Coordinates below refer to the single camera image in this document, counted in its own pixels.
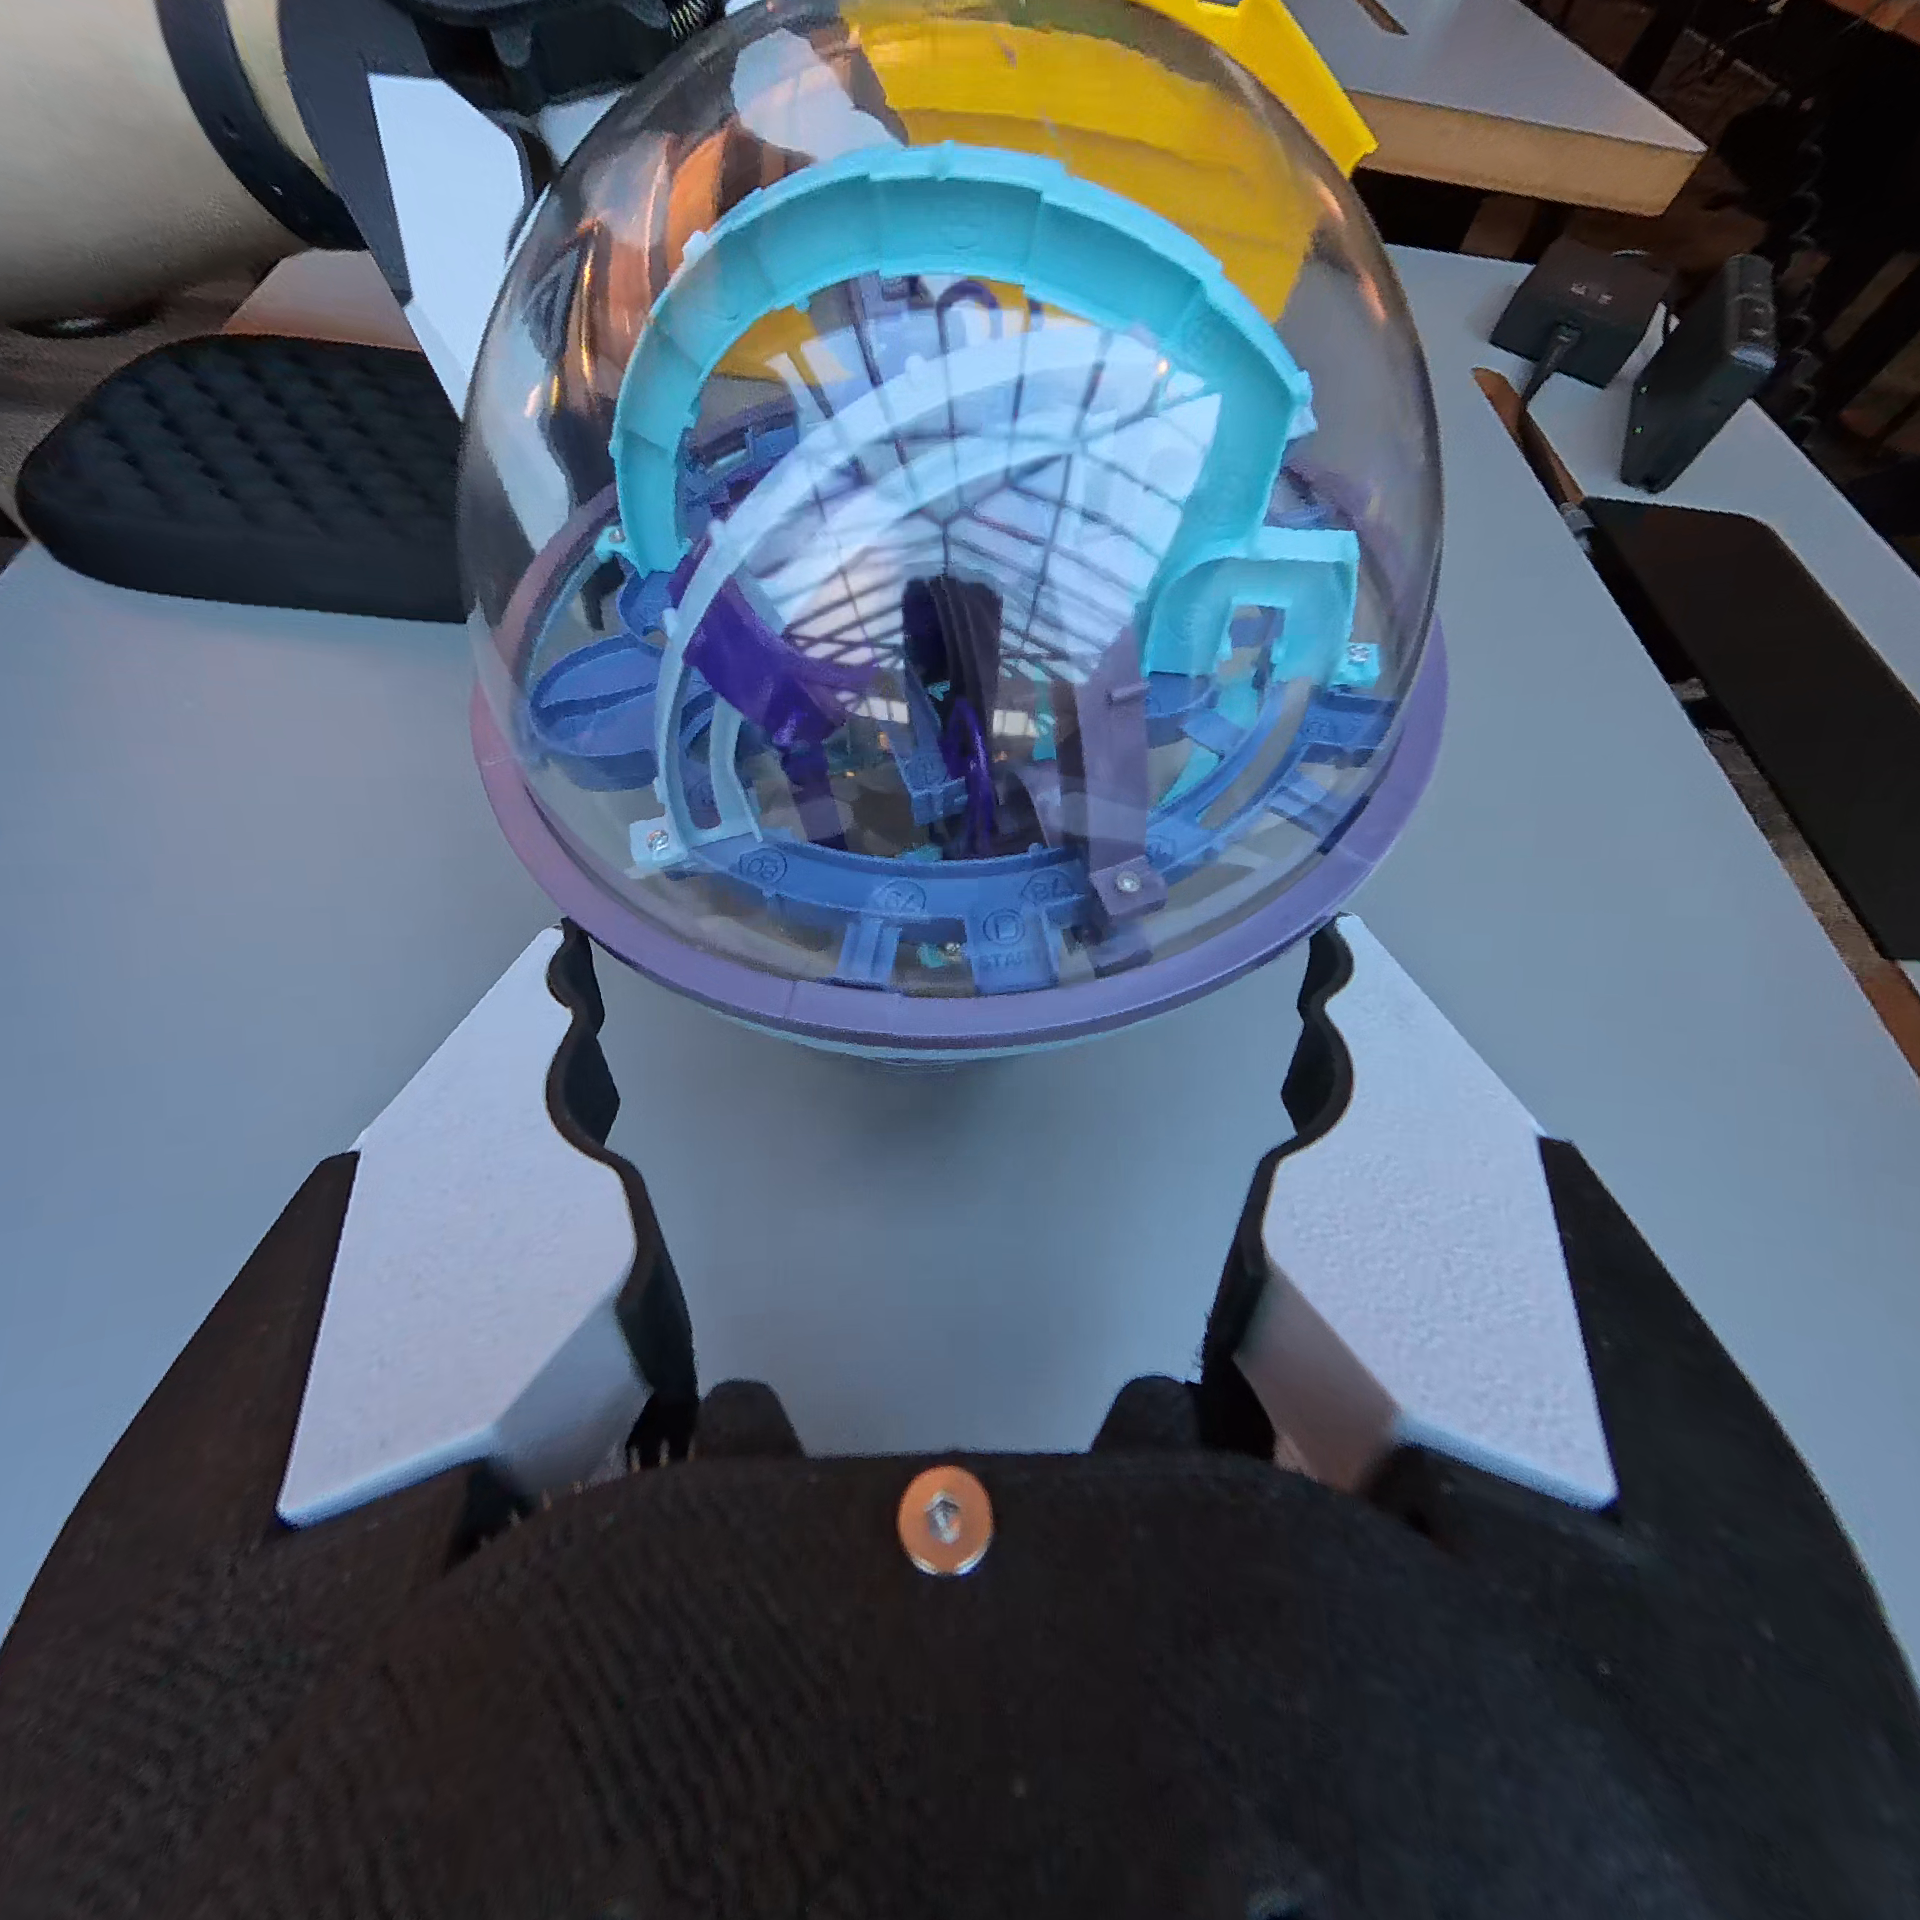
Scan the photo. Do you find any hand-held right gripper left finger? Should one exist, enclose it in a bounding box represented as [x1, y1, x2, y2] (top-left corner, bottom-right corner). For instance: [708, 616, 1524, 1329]
[274, 919, 703, 1526]

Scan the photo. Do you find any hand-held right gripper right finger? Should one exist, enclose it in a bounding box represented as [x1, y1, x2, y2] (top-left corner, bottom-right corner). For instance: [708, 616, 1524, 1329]
[1197, 914, 1626, 1513]

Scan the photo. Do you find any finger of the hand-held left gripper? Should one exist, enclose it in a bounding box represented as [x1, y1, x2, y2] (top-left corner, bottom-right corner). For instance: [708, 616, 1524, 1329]
[369, 70, 537, 415]

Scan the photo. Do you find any clear maze ball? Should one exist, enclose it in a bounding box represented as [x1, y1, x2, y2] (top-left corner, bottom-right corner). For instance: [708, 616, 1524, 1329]
[458, 0, 1450, 1074]

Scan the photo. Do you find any person's left forearm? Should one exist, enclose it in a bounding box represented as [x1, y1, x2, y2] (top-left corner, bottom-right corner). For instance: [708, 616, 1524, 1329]
[0, 0, 324, 330]

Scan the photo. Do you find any black mesh wrist rest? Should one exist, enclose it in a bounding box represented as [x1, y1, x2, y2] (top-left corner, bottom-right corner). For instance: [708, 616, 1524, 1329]
[15, 335, 483, 623]

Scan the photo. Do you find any yellow plastic bin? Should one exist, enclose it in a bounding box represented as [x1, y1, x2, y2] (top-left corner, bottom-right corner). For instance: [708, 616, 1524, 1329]
[854, 0, 1377, 320]

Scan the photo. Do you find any dark slim device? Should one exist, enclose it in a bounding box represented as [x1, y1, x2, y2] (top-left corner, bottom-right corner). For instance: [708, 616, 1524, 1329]
[1621, 255, 1783, 492]

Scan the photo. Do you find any dark power adapter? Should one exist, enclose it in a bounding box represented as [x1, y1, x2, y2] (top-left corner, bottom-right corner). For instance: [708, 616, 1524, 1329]
[1493, 247, 1671, 372]

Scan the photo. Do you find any grey table with wooden edge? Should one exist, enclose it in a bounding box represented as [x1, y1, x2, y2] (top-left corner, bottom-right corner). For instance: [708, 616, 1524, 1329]
[1283, 0, 1709, 216]

